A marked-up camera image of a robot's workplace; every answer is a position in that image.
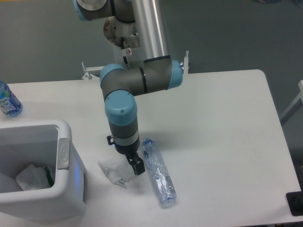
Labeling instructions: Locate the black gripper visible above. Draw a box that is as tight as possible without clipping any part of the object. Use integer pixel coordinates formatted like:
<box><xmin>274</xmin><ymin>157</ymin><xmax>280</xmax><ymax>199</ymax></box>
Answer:
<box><xmin>107</xmin><ymin>135</ymin><xmax>145</xmax><ymax>175</ymax></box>

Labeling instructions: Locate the clear plastic wrapper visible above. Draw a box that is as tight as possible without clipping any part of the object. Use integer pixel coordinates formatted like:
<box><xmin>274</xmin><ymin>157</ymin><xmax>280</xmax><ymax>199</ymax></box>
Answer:
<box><xmin>98</xmin><ymin>158</ymin><xmax>137</xmax><ymax>189</ymax></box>

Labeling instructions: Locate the clear crushed plastic bottle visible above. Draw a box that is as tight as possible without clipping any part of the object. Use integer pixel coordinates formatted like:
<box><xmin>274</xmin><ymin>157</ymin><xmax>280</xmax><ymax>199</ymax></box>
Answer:
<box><xmin>142</xmin><ymin>138</ymin><xmax>177</xmax><ymax>209</ymax></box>

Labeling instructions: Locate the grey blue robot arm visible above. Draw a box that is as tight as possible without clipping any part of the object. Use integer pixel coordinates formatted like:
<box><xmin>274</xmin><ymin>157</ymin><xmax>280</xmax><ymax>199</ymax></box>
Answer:
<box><xmin>73</xmin><ymin>0</ymin><xmax>183</xmax><ymax>175</ymax></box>

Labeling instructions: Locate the white trash can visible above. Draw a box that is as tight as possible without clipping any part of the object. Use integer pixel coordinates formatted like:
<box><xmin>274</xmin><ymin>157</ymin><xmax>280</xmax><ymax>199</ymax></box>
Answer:
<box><xmin>0</xmin><ymin>120</ymin><xmax>87</xmax><ymax>220</ymax></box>

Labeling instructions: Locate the white tissue in bin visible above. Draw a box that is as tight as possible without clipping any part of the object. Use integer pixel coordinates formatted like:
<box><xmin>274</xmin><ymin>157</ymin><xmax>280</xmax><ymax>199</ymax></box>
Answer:
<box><xmin>15</xmin><ymin>164</ymin><xmax>50</xmax><ymax>191</ymax></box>

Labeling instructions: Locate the blue labelled water bottle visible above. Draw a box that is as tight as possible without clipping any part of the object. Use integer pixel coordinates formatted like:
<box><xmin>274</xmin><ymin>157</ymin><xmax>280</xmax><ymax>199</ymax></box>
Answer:
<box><xmin>0</xmin><ymin>81</ymin><xmax>23</xmax><ymax>117</ymax></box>

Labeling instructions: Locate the black object at table edge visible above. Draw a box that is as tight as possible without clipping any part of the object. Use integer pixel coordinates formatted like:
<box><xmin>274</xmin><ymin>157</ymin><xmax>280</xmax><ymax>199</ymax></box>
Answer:
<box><xmin>286</xmin><ymin>191</ymin><xmax>303</xmax><ymax>217</ymax></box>

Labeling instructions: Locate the white pedestal base frame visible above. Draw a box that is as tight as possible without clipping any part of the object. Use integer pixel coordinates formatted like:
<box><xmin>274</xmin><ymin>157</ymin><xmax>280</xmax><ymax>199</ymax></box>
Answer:
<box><xmin>81</xmin><ymin>50</ymin><xmax>190</xmax><ymax>80</ymax></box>

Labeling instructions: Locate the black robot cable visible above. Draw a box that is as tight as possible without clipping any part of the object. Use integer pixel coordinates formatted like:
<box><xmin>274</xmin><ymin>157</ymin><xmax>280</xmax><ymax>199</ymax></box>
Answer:
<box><xmin>120</xmin><ymin>36</ymin><xmax>130</xmax><ymax>70</ymax></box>

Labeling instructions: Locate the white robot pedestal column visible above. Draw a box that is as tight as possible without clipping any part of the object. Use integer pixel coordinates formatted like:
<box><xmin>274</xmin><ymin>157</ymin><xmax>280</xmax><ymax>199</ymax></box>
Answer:
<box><xmin>103</xmin><ymin>16</ymin><xmax>143</xmax><ymax>69</ymax></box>

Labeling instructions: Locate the white frame at right edge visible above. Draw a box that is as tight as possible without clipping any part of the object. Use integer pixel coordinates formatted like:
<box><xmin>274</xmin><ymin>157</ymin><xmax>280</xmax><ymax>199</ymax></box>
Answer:
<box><xmin>279</xmin><ymin>80</ymin><xmax>303</xmax><ymax>126</ymax></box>

